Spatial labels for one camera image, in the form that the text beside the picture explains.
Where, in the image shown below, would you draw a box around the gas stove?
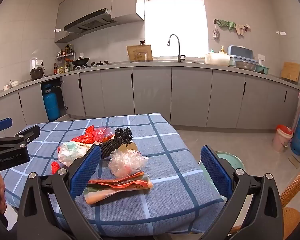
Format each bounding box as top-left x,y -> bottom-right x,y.
71,60 -> 109,70

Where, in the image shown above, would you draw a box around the cardboard piece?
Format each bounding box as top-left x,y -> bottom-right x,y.
287,155 -> 300,169

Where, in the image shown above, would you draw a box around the round beige paper lid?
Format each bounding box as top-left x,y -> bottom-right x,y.
117,142 -> 138,155

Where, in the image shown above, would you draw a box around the orange snack wrapper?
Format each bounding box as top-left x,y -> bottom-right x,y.
84,171 -> 153,205

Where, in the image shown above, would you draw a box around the small wooden cutting board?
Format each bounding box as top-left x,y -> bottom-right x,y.
281,62 -> 300,82

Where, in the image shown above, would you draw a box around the spice rack with bottles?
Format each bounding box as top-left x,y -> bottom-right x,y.
54,44 -> 75,75

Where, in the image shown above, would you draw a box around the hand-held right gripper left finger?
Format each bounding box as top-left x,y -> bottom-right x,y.
16,144 -> 103,240

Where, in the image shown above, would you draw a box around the clear plastic wrap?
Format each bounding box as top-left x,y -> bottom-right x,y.
108,151 -> 149,179

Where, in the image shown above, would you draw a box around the pale green metal basin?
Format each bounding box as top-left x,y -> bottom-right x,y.
199,151 -> 245,178

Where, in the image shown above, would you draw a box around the black foam net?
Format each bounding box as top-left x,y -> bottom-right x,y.
97,127 -> 133,159

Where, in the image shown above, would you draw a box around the white foam net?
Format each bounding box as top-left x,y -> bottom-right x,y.
57,141 -> 95,167

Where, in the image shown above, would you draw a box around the dark rice cooker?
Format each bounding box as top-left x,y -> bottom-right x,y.
30,67 -> 43,80

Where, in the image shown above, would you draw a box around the black wok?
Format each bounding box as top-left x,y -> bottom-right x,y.
64,57 -> 90,68

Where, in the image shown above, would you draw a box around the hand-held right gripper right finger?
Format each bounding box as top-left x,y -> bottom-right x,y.
200,144 -> 284,240

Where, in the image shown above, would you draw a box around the steel colander basin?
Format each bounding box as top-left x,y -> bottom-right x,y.
235,60 -> 257,70

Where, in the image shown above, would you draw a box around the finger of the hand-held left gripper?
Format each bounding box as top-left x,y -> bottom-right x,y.
0,117 -> 13,138
0,125 -> 41,153

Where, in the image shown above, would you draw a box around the bright window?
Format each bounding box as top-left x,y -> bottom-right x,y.
144,0 -> 208,58

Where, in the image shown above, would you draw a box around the grey kitchen countertop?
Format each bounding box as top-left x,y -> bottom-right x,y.
0,59 -> 300,103

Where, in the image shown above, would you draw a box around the blue dish rack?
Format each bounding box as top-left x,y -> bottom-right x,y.
227,45 -> 258,67

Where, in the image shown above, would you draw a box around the curved steel faucet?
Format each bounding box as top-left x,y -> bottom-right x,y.
167,34 -> 185,62

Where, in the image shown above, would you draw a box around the pink bucket with red liner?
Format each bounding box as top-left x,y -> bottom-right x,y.
272,124 -> 293,153

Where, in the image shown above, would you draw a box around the green hanging cloth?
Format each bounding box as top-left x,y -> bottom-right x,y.
214,19 -> 237,30

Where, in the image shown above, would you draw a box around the white plastic tub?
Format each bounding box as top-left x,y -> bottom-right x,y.
205,52 -> 231,67

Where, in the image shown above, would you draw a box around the beige hanging gloves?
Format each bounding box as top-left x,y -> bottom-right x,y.
235,24 -> 251,36

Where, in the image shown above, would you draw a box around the red plastic bag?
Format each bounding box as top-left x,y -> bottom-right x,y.
70,126 -> 115,144

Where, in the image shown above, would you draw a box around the grey lower kitchen cabinets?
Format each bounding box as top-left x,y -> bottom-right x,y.
0,66 -> 300,130

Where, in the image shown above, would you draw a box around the wicker chair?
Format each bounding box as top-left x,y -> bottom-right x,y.
224,162 -> 300,240

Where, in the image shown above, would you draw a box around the blue checkered tablecloth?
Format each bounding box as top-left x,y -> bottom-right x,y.
0,112 -> 227,233

